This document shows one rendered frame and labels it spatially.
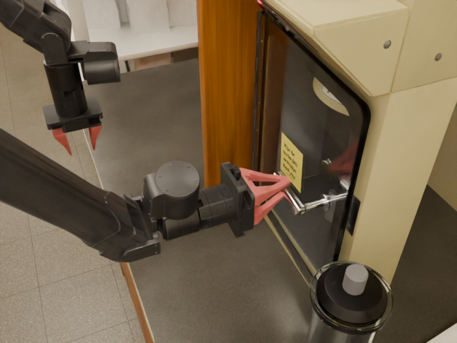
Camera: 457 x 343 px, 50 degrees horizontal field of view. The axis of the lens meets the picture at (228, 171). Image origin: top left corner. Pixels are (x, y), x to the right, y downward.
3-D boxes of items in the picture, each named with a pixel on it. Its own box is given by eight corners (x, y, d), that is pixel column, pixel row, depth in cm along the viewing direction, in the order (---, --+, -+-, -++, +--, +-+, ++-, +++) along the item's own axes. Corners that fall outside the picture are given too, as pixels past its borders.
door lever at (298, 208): (299, 173, 79) (301, 161, 77) (328, 214, 72) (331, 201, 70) (269, 182, 77) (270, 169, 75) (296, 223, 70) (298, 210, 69)
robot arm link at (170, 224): (149, 217, 72) (160, 250, 69) (147, 192, 67) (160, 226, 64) (192, 204, 74) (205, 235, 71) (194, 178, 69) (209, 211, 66)
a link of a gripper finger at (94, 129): (107, 155, 97) (100, 116, 91) (71, 164, 95) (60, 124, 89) (100, 136, 102) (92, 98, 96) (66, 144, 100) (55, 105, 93)
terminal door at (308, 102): (256, 190, 104) (265, 9, 78) (326, 306, 83) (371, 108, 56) (252, 192, 104) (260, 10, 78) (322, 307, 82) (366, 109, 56)
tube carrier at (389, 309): (358, 341, 82) (385, 261, 68) (369, 407, 74) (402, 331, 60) (293, 339, 82) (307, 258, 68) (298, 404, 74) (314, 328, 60)
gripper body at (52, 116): (104, 120, 92) (97, 86, 87) (48, 133, 89) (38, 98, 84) (97, 103, 97) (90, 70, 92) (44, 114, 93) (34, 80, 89)
